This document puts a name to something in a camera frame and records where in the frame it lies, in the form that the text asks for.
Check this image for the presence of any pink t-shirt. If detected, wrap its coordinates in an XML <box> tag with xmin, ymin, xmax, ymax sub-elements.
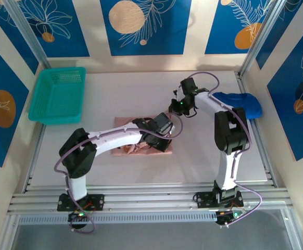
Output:
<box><xmin>110</xmin><ymin>116</ymin><xmax>173</xmax><ymax>157</ymax></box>

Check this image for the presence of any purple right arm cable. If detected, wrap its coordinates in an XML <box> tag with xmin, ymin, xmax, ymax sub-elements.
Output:
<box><xmin>186</xmin><ymin>71</ymin><xmax>263</xmax><ymax>230</ymax></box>

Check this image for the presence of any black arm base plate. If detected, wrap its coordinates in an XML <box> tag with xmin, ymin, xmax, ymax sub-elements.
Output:
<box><xmin>195</xmin><ymin>192</ymin><xmax>244</xmax><ymax>209</ymax></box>
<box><xmin>57</xmin><ymin>194</ymin><xmax>105</xmax><ymax>212</ymax></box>

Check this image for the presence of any small circuit board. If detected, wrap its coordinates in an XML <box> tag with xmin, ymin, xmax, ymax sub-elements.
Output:
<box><xmin>68</xmin><ymin>211</ymin><xmax>87</xmax><ymax>222</ymax></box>
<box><xmin>215</xmin><ymin>209</ymin><xmax>246</xmax><ymax>226</ymax></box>

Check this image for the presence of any grey slotted cable duct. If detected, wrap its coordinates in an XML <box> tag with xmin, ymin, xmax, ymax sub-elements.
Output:
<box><xmin>17</xmin><ymin>212</ymin><xmax>220</xmax><ymax>225</ymax></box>

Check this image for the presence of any blue floral wall poster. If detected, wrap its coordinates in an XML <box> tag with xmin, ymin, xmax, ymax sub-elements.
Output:
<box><xmin>255</xmin><ymin>0</ymin><xmax>303</xmax><ymax>70</ymax></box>
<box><xmin>0</xmin><ymin>5</ymin><xmax>40</xmax><ymax>76</ymax></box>

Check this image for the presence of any aluminium frame leg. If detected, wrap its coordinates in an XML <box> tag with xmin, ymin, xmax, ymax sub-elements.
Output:
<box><xmin>283</xmin><ymin>208</ymin><xmax>303</xmax><ymax>250</ymax></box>
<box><xmin>0</xmin><ymin>213</ymin><xmax>21</xmax><ymax>250</ymax></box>

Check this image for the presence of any aluminium frame post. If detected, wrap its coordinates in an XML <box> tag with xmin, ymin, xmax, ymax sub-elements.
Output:
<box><xmin>3</xmin><ymin>0</ymin><xmax>52</xmax><ymax>70</ymax></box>
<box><xmin>239</xmin><ymin>0</ymin><xmax>291</xmax><ymax>78</ymax></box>

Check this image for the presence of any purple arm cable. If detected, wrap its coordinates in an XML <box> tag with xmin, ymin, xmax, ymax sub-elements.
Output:
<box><xmin>186</xmin><ymin>71</ymin><xmax>263</xmax><ymax>230</ymax></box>
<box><xmin>54</xmin><ymin>112</ymin><xmax>185</xmax><ymax>234</ymax></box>

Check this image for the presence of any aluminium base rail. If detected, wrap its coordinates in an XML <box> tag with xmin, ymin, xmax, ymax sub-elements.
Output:
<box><xmin>7</xmin><ymin>182</ymin><xmax>295</xmax><ymax>217</ymax></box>

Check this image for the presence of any blue poster with peach circle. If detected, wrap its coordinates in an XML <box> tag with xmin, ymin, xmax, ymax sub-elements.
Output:
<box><xmin>100</xmin><ymin>0</ymin><xmax>193</xmax><ymax>57</ymax></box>

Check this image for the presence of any blue folded t-shirt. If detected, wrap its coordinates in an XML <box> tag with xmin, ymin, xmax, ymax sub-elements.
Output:
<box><xmin>212</xmin><ymin>91</ymin><xmax>263</xmax><ymax>120</ymax></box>

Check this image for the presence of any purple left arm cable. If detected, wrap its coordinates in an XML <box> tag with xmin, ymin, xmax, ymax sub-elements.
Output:
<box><xmin>54</xmin><ymin>112</ymin><xmax>185</xmax><ymax>234</ymax></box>

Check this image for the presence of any teal plastic basket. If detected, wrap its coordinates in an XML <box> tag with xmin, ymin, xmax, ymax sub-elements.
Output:
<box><xmin>28</xmin><ymin>67</ymin><xmax>86</xmax><ymax>125</ymax></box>

